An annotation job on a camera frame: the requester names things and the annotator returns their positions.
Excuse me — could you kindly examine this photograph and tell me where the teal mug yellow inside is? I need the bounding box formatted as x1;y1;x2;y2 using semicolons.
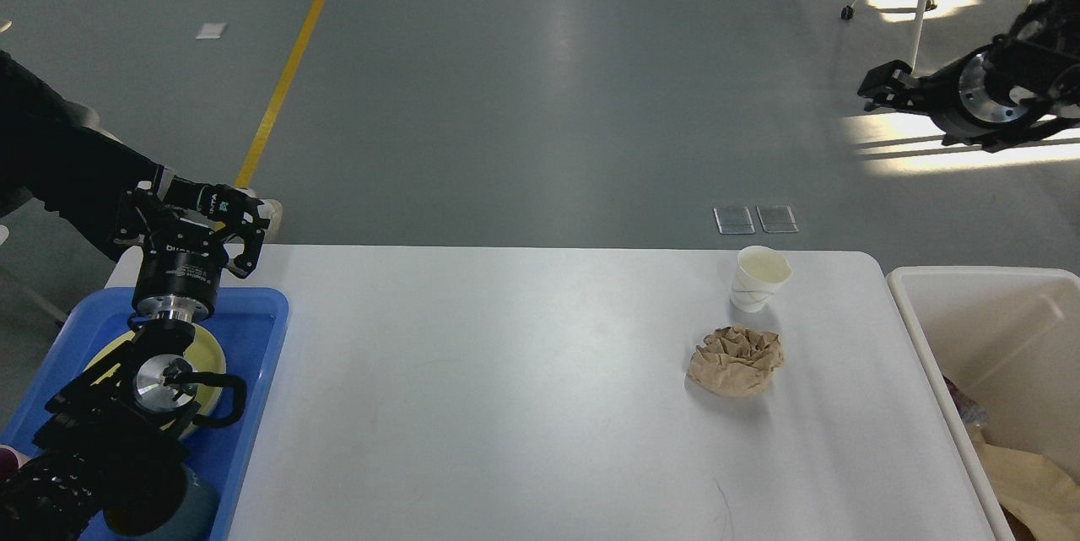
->
104;464;219;540

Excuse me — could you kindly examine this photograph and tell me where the red snack wrapper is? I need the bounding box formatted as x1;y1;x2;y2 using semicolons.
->
942;376;989;430

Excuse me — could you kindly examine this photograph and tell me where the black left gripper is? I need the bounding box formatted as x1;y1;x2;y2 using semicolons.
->
111;165;267;322

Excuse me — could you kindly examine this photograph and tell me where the seated person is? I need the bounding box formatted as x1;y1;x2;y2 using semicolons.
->
1;51;284;262

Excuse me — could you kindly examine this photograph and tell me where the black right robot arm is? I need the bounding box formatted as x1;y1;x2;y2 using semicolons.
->
858;0;1079;153

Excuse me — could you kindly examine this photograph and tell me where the pink cup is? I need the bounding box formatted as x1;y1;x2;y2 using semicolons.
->
0;445;30;482

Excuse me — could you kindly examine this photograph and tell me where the brown paper ball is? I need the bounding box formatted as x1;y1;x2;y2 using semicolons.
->
687;323;786;398

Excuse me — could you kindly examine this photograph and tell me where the blue plastic tray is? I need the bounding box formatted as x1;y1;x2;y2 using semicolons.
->
3;287;289;540

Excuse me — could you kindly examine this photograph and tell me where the small white cup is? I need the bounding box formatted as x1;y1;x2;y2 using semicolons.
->
730;246;793;313

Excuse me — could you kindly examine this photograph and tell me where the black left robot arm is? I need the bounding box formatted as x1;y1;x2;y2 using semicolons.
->
3;170;278;540

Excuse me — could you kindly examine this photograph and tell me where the brown paper bag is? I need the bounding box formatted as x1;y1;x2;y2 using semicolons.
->
969;430;1079;540

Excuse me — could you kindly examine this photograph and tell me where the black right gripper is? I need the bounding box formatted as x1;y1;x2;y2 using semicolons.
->
858;48;1079;153

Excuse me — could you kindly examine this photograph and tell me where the white plastic bin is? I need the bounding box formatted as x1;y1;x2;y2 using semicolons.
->
887;267;1077;540

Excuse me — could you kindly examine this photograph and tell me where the yellow plastic plate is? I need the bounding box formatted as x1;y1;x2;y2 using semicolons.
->
85;323;227;439

